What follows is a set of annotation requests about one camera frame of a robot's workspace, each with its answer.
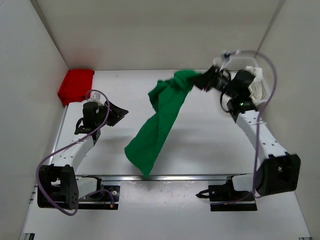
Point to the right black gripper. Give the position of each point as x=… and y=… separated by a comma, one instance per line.
x=201, y=81

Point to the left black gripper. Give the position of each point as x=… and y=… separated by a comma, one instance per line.
x=117, y=114

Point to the green t-shirt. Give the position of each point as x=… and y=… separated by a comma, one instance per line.
x=166, y=99

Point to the red t-shirt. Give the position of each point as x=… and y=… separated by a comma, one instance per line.
x=75, y=85

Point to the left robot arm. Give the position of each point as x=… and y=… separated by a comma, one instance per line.
x=58, y=185

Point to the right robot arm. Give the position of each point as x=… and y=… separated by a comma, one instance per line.
x=275, y=170

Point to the white plastic basket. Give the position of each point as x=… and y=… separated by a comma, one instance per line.
x=237, y=63

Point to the white t-shirt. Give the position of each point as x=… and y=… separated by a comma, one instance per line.
x=256, y=87

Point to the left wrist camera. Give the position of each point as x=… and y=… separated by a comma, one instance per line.
x=91, y=111

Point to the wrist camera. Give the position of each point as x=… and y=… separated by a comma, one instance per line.
x=91, y=111
x=241, y=82

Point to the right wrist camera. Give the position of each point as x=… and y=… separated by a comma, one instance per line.
x=241, y=82

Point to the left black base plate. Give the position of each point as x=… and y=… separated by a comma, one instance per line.
x=102, y=200

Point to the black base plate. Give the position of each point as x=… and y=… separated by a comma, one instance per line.
x=102, y=200
x=223, y=198

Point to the aluminium rail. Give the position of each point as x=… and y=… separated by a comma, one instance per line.
x=164, y=178

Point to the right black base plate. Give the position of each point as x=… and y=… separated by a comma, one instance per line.
x=223, y=198

